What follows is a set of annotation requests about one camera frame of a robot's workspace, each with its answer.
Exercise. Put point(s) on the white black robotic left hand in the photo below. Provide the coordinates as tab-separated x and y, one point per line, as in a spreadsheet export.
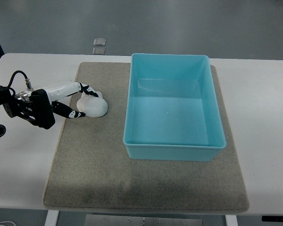
45	103

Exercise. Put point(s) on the white bunny toy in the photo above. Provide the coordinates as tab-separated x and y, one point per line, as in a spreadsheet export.
92	106

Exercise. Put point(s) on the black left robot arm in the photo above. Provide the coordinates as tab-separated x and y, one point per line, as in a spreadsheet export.
13	103

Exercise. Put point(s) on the blue plastic box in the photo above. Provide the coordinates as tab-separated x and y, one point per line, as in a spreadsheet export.
172	109

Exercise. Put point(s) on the grey felt mat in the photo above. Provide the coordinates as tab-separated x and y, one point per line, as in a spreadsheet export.
91	169

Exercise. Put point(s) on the lower metal floor plate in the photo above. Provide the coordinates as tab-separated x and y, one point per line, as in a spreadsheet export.
98	51

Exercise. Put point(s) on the metal floor plate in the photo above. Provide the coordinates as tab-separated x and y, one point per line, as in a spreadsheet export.
98	51
99	42

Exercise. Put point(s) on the upper metal floor plate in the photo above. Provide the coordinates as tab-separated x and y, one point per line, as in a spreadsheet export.
99	42

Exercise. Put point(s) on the left white table leg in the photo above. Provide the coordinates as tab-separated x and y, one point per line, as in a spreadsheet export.
51	218

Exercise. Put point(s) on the white table leg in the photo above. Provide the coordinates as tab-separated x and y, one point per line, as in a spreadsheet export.
51	218
231	220

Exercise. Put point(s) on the metal table crossbar plate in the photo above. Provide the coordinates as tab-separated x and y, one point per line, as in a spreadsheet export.
107	220

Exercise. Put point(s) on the right white table leg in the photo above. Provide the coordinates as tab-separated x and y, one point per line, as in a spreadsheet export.
231	220

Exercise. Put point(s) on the black table control panel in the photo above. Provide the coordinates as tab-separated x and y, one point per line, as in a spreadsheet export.
272	218

